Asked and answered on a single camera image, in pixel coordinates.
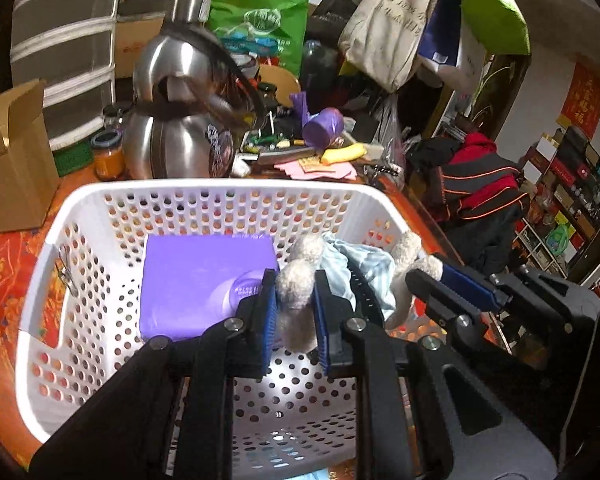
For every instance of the red wall scroll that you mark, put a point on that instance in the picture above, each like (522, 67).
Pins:
(581, 108)

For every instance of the white shelf with items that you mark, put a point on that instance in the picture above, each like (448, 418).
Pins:
(560, 233)

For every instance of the red black jacket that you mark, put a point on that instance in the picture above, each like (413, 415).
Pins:
(474, 195)

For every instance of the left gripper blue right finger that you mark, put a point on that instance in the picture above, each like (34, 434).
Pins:
(337, 329)

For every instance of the purple tissue pack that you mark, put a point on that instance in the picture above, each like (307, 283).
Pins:
(191, 282)

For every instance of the purple plastic cup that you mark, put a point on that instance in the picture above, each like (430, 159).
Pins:
(320, 130)

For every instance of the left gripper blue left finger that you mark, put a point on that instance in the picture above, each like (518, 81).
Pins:
(256, 344)

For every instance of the white perforated plastic basket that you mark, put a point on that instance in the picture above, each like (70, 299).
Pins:
(131, 260)

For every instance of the lime green bag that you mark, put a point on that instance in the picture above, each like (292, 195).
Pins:
(498, 25)

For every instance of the beige canvas tote bag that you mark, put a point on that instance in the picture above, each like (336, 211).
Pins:
(382, 37)

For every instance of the yellow banana-shaped object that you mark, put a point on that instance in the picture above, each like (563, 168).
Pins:
(340, 155)

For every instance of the grey stacked drawer unit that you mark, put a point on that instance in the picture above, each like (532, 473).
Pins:
(68, 44)

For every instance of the white plush toy blue clothes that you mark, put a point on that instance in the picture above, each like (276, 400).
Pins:
(384, 272)

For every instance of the stainless steel kettle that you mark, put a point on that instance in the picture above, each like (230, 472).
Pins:
(191, 103)

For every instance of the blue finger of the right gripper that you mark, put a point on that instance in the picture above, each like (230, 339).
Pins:
(471, 285)
(457, 316)

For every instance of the green shopping bag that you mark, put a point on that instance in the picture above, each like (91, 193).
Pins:
(273, 30)

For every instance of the brown cardboard box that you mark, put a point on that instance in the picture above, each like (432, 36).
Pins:
(28, 175)

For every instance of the navy white tote bag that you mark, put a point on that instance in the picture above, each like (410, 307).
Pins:
(450, 50)

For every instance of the wooden chair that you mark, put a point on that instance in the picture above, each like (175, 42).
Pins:
(285, 82)

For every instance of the orange jam jar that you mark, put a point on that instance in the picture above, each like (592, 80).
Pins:
(107, 153)

